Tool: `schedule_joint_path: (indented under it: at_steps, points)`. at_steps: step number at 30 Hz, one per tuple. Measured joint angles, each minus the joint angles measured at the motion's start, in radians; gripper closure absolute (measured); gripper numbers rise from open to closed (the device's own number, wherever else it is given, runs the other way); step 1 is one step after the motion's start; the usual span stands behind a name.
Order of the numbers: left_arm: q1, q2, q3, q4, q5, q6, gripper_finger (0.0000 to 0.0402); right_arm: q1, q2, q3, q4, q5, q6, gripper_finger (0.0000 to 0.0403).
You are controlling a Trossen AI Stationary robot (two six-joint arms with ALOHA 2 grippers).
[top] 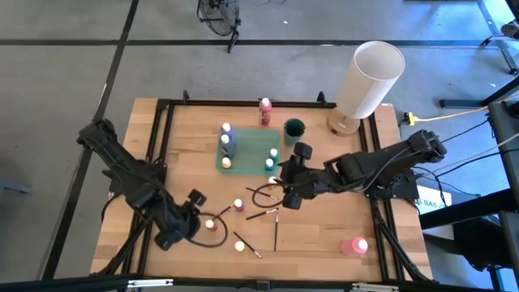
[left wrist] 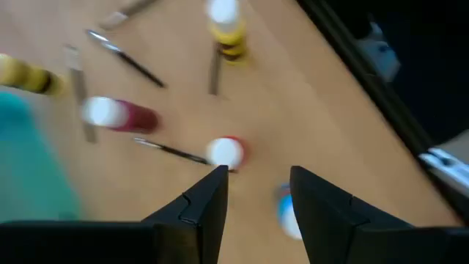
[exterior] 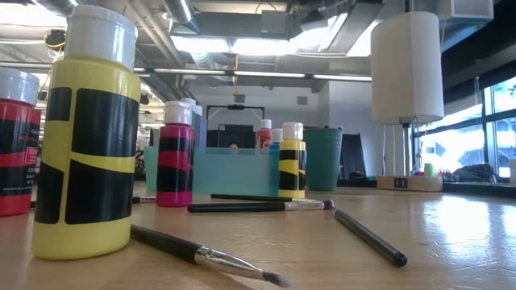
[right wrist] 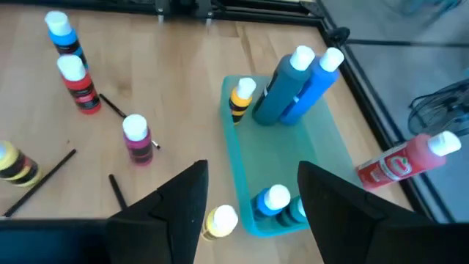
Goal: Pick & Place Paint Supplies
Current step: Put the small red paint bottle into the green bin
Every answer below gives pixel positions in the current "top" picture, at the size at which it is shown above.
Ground beige cable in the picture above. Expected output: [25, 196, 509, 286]
[421, 131, 519, 178]

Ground black metal beam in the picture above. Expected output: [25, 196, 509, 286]
[418, 187, 513, 231]

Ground yellow extension cord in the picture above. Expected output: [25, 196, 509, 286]
[402, 105, 494, 127]

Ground black box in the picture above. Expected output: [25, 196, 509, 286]
[451, 216, 515, 273]

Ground grey metal piece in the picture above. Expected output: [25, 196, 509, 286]
[0, 182, 33, 196]

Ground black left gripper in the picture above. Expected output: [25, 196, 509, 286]
[153, 188, 208, 251]

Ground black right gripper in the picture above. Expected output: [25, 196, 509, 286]
[278, 141, 330, 211]

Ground white shade wooden lamp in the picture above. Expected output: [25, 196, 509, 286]
[326, 40, 406, 137]

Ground large purple paint bottle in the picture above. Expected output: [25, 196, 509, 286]
[220, 122, 236, 143]

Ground dark green cup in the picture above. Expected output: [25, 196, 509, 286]
[283, 118, 307, 148]

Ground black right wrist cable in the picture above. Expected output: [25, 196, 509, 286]
[251, 182, 287, 209]

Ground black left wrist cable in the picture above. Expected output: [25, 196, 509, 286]
[188, 211, 229, 249]

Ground white label sheet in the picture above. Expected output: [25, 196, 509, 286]
[414, 184, 454, 217]

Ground black metal stand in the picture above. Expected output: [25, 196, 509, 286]
[476, 0, 519, 77]

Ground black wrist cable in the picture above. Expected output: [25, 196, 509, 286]
[251, 182, 287, 209]
[188, 211, 229, 249]

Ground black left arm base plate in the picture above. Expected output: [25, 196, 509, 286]
[108, 160, 166, 195]

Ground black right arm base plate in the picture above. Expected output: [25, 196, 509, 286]
[364, 168, 420, 201]

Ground black crossbar silver brackets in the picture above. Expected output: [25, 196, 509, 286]
[0, 273, 519, 292]

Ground black floor fan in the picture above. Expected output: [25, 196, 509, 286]
[196, 0, 243, 54]

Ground teal translucent plastic tray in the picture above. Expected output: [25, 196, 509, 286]
[214, 127, 281, 176]

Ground black aluminium table frame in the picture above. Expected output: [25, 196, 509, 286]
[95, 89, 433, 285]

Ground large pink paint bottle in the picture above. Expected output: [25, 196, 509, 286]
[340, 237, 369, 256]

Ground large dark blue paint bottle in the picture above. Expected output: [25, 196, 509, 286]
[218, 133, 238, 160]

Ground person's foot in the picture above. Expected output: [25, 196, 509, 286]
[500, 20, 519, 40]

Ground large red paint bottle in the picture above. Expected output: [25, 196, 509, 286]
[259, 97, 273, 124]

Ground black metal stand leg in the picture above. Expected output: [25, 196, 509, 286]
[439, 75, 519, 110]

